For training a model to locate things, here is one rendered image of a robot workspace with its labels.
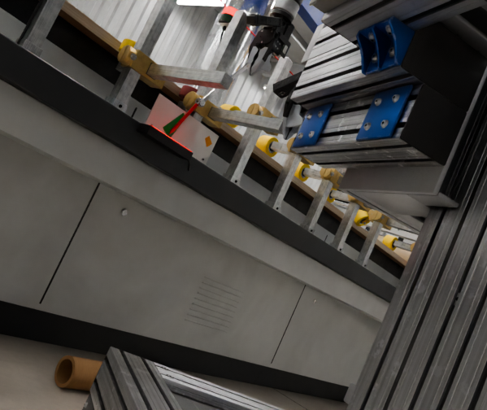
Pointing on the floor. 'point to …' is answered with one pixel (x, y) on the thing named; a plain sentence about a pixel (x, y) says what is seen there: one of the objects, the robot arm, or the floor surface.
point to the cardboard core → (76, 372)
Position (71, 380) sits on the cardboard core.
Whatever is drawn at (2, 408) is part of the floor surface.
